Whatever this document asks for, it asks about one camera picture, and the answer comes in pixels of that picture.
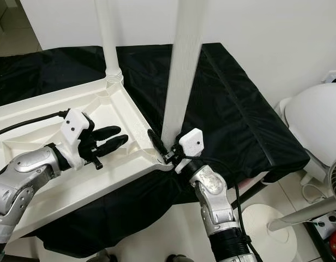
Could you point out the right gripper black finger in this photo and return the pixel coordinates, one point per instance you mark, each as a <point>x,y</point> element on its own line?
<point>156,141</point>

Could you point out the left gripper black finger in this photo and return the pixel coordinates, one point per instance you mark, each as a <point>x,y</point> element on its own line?
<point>107,132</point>
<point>113,143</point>

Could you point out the white plastic children table top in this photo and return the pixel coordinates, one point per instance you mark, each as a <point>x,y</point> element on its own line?
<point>135,125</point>

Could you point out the white plastic table leg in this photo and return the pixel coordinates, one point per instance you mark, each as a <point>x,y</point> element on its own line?
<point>108,38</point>
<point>181,71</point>

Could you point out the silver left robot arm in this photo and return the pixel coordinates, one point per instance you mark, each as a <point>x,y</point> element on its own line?
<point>26,180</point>

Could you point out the pink fabric under cloth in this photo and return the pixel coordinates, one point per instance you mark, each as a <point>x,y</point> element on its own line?
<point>244,183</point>

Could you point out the black cloth table cover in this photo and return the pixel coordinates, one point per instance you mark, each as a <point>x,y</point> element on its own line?
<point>239,109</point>

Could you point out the black metal table brace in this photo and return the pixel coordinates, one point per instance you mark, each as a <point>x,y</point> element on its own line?
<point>250,195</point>

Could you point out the dark right robot foot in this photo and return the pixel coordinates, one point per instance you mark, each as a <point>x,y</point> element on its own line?
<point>178,258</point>

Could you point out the dark robot foot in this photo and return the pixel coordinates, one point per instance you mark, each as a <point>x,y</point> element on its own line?
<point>178,258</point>
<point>105,257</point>

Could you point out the dark left robot foot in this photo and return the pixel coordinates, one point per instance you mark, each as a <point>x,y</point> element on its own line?
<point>105,257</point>

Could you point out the white rounded appliance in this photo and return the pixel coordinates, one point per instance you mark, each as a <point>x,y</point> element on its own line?
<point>315,120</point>

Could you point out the white power strip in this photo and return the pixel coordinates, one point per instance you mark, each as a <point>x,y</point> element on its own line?
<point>326,221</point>

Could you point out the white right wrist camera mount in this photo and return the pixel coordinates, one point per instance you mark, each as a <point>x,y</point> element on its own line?
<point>191,142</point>

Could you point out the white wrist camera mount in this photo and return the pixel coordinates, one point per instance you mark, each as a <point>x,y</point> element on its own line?
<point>78,124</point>
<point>191,142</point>

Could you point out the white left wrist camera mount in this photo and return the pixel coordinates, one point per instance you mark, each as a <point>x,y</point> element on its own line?
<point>78,124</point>

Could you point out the black floor rail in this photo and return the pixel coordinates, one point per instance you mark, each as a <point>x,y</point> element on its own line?
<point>315,243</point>

